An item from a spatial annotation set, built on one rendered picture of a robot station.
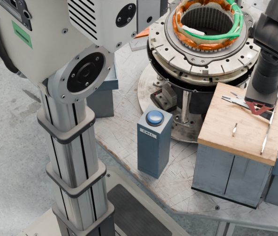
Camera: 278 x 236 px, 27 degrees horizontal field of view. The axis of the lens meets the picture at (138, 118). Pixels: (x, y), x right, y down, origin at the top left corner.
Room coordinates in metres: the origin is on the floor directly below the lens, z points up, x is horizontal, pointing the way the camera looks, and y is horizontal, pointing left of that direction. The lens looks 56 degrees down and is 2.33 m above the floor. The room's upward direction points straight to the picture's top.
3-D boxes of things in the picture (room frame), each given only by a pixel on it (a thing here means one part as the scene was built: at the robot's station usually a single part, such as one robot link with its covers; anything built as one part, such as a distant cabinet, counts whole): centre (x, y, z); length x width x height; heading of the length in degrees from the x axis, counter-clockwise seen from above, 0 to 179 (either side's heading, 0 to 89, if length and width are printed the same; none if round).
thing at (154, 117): (0.86, -0.04, 1.04); 0.04 x 0.04 x 0.01
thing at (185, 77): (0.98, -0.15, 1.06); 0.08 x 0.02 x 0.01; 75
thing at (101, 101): (1.08, 0.12, 0.92); 0.25 x 0.11 x 0.28; 7
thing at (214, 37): (1.05, -0.19, 1.15); 0.15 x 0.04 x 0.02; 75
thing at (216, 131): (0.84, -0.27, 1.05); 0.20 x 0.19 x 0.02; 70
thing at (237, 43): (1.12, -0.19, 1.05); 0.22 x 0.22 x 0.12
